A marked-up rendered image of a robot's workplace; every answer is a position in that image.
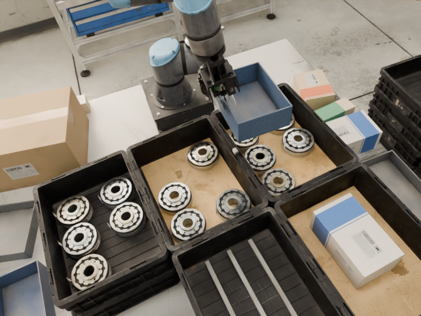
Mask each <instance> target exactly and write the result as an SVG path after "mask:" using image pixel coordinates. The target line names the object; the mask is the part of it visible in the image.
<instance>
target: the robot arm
mask: <svg viewBox="0 0 421 316"><path fill-rule="evenodd" d="M108 2H109V3H110V5H111V6H112V7H113V8H130V7H135V6H146V5H151V4H161V3H171V2H174V4H175V6H176V8H177V10H178V12H179V16H180V19H181V21H182V24H183V27H184V30H185V33H186V37H185V43H179V42H178V41H177V40H176V39H173V38H164V39H160V40H158V41H157V42H155V43H154V44H153V45H152V46H151V48H150V50H149V57H150V64H151V66H152V70H153V75H154V77H155V88H154V95H155V98H156V100H157V101H158V102H159V103H161V104H162V105H167V106H174V105H179V104H181V103H184V102H185V101H186V100H187V99H188V98H189V97H190V95H191V92H192V90H191V86H190V83H189V82H188V80H187V79H186V77H185V75H192V74H199V75H200V78H198V79H197V80H198V82H199V87H200V90H201V92H202V93H203V94H204V95H205V96H207V97H208V98H209V100H210V101H211V102H212V103H213V104H214V105H215V106H216V107H217V108H218V109H219V111H220V112H221V109H222V110H224V105H223V103H222V101H221V98H220V96H219V95H221V96H224V100H225V101H226V103H227V104H228V106H230V104H231V102H232V103H233V104H234V105H235V106H236V101H235V99H234V97H233V94H235V93H236V91H235V90H236V89H237V90H238V91H239V92H240V89H239V84H238V80H237V75H236V74H235V72H234V70H233V69H232V65H230V64H229V62H228V60H227V59H224V57H223V54H224V52H225V50H226V46H225V43H224V35H223V33H222V31H223V30H225V28H224V26H221V22H220V19H219V13H218V10H217V6H216V0H108Z"/></svg>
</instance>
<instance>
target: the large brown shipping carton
mask: <svg viewBox="0 0 421 316"><path fill-rule="evenodd" d="M88 134H89V119H88V117H87V116H86V113H85V111H84V110H83V108H82V106H81V104H80V102H79V101H78V99H77V97H76V95H75V93H74V91H73V89H72V87H71V86H67V87H61V88H55V89H52V90H46V91H42V92H36V93H30V94H27V95H21V96H17V97H11V98H5V99H2V100H0V192H6V191H12V190H15V189H21V188H24V187H30V186H35V185H37V184H39V183H42V182H44V181H47V180H49V179H52V178H54V177H56V176H59V175H61V174H64V173H66V172H68V171H71V170H73V169H76V168H78V167H80V166H83V165H85V164H87V163H88Z"/></svg>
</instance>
